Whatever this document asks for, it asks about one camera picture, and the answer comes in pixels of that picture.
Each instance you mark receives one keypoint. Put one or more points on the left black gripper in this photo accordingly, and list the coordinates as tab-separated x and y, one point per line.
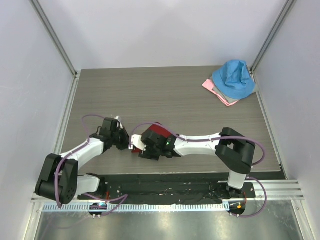
125	144

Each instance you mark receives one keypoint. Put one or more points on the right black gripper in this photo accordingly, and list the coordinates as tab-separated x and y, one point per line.
148	154

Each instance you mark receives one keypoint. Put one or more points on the red cloth napkin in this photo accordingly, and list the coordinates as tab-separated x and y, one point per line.
158	128

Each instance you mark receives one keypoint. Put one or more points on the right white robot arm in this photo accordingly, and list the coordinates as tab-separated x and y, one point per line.
236	153

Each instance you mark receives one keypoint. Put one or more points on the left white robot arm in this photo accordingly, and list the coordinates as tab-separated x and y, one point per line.
59	179

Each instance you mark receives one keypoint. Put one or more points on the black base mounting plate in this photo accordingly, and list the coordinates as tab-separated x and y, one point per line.
171	177

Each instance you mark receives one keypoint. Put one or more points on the pink folded cloth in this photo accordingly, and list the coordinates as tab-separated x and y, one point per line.
210	86

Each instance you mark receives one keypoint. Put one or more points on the grey folded cloth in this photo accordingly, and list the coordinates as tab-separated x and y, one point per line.
228	101

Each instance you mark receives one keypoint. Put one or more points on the blue bucket hat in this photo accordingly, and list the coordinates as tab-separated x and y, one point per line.
233	79

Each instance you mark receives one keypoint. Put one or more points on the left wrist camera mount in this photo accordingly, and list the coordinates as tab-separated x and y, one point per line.
119	123

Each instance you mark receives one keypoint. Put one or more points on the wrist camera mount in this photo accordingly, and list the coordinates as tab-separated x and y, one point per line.
135	142
119	123

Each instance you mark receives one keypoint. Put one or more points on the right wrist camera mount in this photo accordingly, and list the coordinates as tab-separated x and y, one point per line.
135	142

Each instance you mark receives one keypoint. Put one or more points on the white slotted cable duct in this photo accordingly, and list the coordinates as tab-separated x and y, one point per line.
96	207

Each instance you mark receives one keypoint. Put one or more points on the left aluminium frame post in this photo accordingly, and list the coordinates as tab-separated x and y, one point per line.
53	35

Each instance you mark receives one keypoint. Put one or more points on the aluminium frame post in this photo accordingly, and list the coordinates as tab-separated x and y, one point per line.
53	35
284	13

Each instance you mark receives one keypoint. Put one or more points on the aluminium front rail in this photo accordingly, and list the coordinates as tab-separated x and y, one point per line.
275	190

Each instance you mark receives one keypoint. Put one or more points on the right aluminium frame post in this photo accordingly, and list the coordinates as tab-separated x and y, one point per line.
284	13

